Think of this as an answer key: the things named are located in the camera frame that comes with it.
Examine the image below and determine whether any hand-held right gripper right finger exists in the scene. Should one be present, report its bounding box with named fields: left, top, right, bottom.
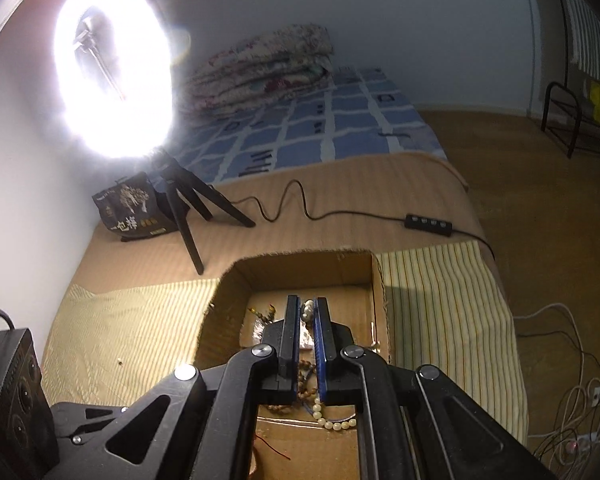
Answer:
left=316, top=297, right=557, bottom=480

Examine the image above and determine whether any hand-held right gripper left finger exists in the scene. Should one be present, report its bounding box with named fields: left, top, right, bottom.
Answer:
left=57, top=294, right=301, bottom=480

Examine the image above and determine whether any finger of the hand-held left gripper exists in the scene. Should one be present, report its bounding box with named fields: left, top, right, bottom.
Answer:
left=50, top=401, right=144, bottom=479

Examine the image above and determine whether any brown wooden bead necklace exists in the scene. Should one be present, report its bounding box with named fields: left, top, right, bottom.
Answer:
left=247, top=302, right=327, bottom=414

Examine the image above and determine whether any white bead necklace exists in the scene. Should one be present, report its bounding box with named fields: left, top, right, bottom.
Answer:
left=300, top=299, right=359, bottom=432

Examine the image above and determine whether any cardboard box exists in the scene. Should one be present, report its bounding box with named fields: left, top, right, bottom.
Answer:
left=192, top=248, right=394, bottom=480

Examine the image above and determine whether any red string bracelet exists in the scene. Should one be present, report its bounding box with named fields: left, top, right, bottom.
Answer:
left=254, top=434, right=292, bottom=462

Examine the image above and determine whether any yellow striped cloth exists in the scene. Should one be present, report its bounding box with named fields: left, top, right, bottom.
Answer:
left=40, top=239, right=531, bottom=442

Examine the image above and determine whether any tan bed mattress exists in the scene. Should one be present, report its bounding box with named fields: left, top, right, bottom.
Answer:
left=40, top=151, right=512, bottom=311

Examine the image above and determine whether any black tripod stand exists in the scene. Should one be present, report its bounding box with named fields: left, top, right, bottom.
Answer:
left=149, top=149, right=257, bottom=276

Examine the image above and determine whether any black snack bag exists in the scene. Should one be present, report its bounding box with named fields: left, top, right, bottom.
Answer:
left=90, top=172, right=179, bottom=244

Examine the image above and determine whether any blue checked blanket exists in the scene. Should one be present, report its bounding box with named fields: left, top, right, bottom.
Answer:
left=171, top=65, right=449, bottom=187

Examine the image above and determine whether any folded floral quilt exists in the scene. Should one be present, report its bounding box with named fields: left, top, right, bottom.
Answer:
left=184, top=23, right=336, bottom=117

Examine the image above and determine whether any black metal clothes rack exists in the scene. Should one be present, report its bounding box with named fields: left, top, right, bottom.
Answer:
left=540, top=0, right=600, bottom=159

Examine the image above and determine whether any striped hanging towel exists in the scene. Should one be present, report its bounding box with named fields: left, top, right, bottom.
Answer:
left=554, top=0, right=600, bottom=84

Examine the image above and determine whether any black ring light cable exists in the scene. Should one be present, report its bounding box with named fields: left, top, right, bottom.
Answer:
left=227, top=179, right=497, bottom=262

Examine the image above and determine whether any black inline cable controller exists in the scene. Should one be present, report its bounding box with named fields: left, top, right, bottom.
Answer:
left=404, top=213, right=454, bottom=236

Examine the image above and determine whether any tangle of floor cables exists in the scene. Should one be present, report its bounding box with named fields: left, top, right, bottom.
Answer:
left=511, top=302, right=600, bottom=467

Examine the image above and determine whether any bright ring light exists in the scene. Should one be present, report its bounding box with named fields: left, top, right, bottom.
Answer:
left=54, top=0, right=177, bottom=159

